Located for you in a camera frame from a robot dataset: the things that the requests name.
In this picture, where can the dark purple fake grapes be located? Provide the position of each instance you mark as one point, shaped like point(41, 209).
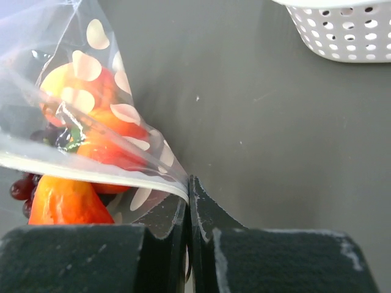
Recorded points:
point(24, 188)

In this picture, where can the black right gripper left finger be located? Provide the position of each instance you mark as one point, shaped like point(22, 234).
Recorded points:
point(147, 256)

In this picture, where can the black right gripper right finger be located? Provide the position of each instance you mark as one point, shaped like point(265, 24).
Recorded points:
point(228, 257)

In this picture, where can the clear zip top bag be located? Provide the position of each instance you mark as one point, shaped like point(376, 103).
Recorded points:
point(69, 123)

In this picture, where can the white perforated plastic basket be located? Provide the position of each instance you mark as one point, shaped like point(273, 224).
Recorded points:
point(344, 31)

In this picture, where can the red yellow fake mango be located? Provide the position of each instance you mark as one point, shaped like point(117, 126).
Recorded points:
point(60, 201)

